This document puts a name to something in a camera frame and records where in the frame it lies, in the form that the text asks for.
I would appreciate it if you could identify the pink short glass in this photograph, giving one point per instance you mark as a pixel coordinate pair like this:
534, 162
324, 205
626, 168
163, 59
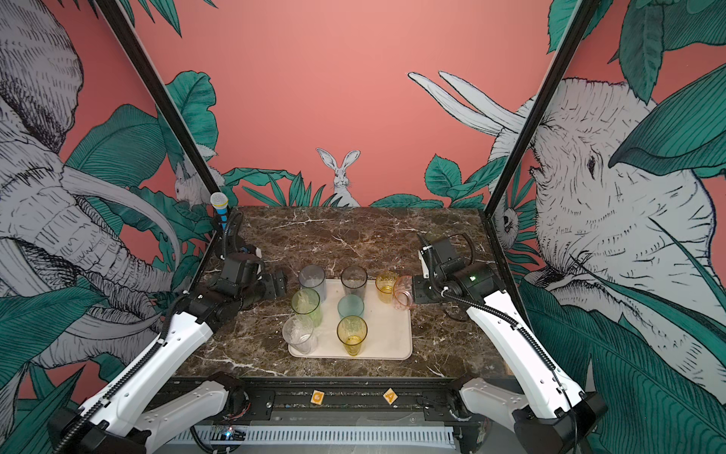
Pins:
403, 295

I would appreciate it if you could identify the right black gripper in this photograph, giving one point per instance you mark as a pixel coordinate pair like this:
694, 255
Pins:
418, 293

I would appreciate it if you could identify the black frame post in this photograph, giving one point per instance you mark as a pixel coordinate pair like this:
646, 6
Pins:
577, 26
120, 24

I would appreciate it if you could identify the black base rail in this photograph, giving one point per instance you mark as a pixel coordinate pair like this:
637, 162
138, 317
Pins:
433, 397

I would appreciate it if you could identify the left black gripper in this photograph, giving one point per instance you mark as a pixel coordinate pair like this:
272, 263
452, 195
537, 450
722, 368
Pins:
271, 289

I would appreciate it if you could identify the orange square tag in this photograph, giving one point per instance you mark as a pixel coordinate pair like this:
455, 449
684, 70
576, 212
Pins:
317, 397

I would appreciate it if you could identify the amber short glass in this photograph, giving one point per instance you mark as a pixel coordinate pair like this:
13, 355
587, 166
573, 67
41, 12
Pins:
385, 283

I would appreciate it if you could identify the dark smoky tall glass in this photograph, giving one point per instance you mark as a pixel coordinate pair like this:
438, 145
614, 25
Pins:
354, 281

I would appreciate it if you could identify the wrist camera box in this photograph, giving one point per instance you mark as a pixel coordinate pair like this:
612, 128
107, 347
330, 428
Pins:
239, 272
440, 258

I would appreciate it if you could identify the right black frame post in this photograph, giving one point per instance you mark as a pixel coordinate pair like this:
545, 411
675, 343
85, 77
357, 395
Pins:
577, 26

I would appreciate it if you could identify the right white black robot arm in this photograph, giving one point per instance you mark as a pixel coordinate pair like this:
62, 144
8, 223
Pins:
551, 413

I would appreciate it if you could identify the beige rectangular tray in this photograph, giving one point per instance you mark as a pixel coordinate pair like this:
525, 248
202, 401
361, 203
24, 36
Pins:
389, 329

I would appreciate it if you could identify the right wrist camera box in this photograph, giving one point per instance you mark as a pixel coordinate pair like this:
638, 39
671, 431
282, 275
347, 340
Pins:
440, 258

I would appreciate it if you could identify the toy microphone on black stand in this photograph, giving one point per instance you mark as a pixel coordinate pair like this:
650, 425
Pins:
220, 203

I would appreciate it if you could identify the left black frame post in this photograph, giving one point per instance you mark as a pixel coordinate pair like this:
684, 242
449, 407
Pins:
120, 24

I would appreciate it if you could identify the grey-blue translucent glass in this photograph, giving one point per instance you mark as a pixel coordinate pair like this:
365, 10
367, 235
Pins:
313, 277

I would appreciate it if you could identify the yellow tall glass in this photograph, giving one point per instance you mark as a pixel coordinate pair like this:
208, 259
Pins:
352, 331

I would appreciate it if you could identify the light green translucent glass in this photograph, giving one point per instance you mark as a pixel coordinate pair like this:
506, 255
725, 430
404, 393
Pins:
308, 302

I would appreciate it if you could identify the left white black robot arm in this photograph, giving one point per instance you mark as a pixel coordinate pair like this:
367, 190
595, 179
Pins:
118, 418

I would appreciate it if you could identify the white ventilated strip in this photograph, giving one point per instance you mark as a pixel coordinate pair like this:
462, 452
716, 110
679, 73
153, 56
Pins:
428, 437

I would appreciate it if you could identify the clear tall glass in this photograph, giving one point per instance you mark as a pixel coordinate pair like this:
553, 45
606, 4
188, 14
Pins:
299, 334

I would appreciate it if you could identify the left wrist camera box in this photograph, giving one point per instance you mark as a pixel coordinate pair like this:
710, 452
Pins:
239, 272

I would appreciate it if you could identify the orange diamond tag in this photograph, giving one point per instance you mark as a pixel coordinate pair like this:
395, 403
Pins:
390, 396

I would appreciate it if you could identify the teal frosted glass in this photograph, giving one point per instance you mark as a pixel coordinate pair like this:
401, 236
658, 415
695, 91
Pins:
351, 305

